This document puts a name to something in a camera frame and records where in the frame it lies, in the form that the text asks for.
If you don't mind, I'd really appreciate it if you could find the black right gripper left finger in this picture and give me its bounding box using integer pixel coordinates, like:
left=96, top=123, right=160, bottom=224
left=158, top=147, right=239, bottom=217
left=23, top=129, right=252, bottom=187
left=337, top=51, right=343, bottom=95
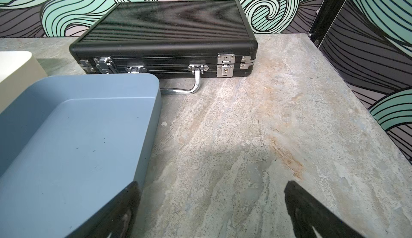
left=67, top=181, right=141, bottom=238

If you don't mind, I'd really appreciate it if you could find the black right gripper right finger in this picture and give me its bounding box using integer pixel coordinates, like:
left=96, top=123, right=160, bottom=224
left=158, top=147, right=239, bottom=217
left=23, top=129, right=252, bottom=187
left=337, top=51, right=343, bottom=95
left=284, top=181, right=362, bottom=238

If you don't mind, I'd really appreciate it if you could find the blue storage tray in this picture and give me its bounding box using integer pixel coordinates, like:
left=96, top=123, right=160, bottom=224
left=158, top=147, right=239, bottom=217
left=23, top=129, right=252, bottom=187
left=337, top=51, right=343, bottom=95
left=1, top=73, right=162, bottom=238

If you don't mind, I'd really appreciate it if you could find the cream storage tray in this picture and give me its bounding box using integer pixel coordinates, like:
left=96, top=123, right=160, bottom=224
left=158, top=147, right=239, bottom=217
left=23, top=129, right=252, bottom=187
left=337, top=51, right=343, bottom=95
left=0, top=51, right=47, bottom=111

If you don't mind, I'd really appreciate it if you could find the black ribbed briefcase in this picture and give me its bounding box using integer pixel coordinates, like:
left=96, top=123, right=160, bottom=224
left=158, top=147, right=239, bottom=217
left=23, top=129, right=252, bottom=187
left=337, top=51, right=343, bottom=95
left=69, top=0, right=258, bottom=93

